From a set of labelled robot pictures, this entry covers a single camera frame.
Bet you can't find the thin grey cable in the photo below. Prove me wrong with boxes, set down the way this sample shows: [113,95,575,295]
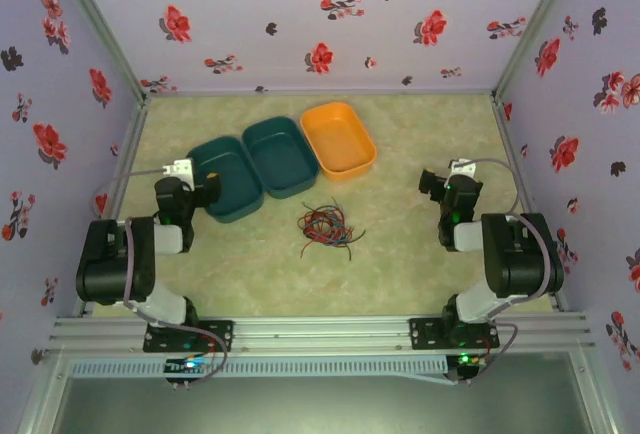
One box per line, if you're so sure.
[302,197,351,235]

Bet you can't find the thin blue cable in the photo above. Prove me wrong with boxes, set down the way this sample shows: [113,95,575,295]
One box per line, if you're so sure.
[304,208,359,248]

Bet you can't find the thin red cable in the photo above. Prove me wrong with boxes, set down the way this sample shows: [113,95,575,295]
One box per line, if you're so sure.
[298,206,351,258]

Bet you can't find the coloured wires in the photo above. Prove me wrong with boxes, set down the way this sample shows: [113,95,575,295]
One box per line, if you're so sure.
[299,198,369,261]

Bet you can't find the thin brown-red cable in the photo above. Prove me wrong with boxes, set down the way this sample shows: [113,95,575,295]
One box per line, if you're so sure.
[299,213,361,260]

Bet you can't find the teal plastic bin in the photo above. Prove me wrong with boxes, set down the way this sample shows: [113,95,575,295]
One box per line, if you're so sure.
[241,116,320,201]
[185,135,266,224]

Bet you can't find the orange plastic bin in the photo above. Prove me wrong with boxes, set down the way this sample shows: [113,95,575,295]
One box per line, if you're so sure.
[299,101,378,183]

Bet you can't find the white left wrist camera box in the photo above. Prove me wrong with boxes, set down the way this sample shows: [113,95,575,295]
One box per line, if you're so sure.
[160,157,194,181]

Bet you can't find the grey right arm cable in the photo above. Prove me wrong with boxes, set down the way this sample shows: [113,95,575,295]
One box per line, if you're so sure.
[452,157,566,385]

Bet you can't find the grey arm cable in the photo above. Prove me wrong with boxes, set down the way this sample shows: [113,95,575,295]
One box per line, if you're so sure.
[452,157,566,385]
[92,167,227,386]

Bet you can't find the aluminium table side rail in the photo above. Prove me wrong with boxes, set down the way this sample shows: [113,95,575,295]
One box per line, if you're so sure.
[74,96,151,318]
[492,93,566,313]

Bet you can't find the grey left arm cable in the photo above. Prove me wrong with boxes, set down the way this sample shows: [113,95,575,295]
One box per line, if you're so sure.
[92,167,227,386]

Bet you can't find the aluminium table end rail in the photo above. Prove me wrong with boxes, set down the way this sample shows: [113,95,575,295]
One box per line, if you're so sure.
[144,87,496,99]

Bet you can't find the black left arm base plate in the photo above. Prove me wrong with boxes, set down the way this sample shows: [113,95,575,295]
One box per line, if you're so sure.
[143,320,235,354]

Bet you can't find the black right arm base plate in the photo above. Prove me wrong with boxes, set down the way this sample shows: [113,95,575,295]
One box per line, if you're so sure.
[408,317,501,350]

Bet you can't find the aluminium mounting rail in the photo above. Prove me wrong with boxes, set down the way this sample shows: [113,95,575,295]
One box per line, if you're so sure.
[49,314,594,355]

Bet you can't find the aluminium frame post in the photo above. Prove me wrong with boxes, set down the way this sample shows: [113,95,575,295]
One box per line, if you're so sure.
[47,0,150,101]
[492,0,586,100]

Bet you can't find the white slotted cable duct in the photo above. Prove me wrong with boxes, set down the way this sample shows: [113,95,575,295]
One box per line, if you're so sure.
[67,357,459,386]

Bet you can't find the aluminium lower frame bar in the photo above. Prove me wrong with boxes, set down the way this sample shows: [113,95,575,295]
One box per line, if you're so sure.
[14,348,69,434]
[569,346,624,434]

